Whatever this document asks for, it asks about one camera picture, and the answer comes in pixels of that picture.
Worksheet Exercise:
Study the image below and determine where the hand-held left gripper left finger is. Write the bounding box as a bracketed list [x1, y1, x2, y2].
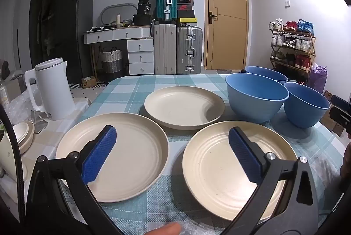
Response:
[26, 125, 121, 235]

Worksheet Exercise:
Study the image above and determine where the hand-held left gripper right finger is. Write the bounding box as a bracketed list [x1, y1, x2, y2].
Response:
[219, 126, 320, 235]

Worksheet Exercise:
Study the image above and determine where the cream plate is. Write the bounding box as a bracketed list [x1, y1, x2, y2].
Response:
[182, 120, 299, 222]
[55, 112, 169, 203]
[144, 85, 226, 130]

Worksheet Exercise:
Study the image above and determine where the blue bowl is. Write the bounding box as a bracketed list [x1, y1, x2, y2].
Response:
[225, 73, 290, 124]
[244, 66, 288, 85]
[283, 82, 331, 128]

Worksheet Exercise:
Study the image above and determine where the person's right hand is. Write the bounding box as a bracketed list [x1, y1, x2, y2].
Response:
[340, 139, 351, 193]

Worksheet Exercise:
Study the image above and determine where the open cardboard box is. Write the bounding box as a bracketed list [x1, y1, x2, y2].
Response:
[319, 107, 344, 137]

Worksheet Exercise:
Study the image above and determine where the purple bag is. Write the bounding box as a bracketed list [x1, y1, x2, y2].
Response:
[307, 64, 328, 94]

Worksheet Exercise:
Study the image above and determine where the small cardboard box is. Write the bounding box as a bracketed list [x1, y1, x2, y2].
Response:
[81, 76, 97, 88]

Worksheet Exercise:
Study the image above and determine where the wooden shoe rack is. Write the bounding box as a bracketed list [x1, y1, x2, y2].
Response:
[269, 29, 316, 74]

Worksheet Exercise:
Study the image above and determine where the white electric kettle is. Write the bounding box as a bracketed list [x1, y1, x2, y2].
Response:
[24, 58, 76, 121]

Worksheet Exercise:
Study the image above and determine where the cream lidded bowl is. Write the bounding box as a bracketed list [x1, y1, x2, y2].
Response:
[12, 122, 35, 155]

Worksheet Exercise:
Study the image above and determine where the white paper cup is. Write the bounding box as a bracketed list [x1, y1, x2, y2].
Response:
[0, 129, 28, 183]

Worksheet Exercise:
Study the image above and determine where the woven basket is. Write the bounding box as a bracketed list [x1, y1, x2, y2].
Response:
[100, 46, 123, 74]

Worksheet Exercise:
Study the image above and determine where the clear plastic bag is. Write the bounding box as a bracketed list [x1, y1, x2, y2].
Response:
[5, 84, 41, 126]

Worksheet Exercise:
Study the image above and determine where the white drawer cabinet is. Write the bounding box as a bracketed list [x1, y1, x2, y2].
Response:
[127, 38, 154, 76]

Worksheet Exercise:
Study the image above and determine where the wooden door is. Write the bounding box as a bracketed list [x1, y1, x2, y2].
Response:
[203, 0, 249, 71]

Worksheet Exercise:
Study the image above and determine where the silver suitcase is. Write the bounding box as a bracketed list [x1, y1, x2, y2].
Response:
[176, 26, 203, 75]

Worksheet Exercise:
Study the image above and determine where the beige suitcase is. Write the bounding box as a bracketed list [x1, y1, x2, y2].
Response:
[153, 23, 177, 75]

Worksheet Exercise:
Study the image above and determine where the white desk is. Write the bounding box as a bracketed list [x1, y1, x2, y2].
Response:
[84, 25, 154, 46]

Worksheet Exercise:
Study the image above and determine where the black refrigerator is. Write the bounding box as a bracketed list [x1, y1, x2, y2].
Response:
[52, 0, 94, 85]

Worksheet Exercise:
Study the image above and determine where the oval mirror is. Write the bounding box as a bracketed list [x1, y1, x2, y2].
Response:
[100, 3, 138, 26]

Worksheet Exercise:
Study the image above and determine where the yellow box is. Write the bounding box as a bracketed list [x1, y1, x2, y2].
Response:
[177, 18, 198, 27]

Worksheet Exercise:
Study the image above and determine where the white curtain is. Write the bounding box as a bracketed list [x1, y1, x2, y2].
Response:
[11, 0, 36, 68]

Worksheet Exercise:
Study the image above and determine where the black bag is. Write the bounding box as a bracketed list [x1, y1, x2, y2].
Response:
[137, 0, 151, 15]

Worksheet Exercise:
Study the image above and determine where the teal suitcase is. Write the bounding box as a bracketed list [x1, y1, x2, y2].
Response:
[156, 0, 178, 23]

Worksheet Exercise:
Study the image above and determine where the black cable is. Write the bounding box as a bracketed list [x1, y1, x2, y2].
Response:
[0, 107, 24, 223]

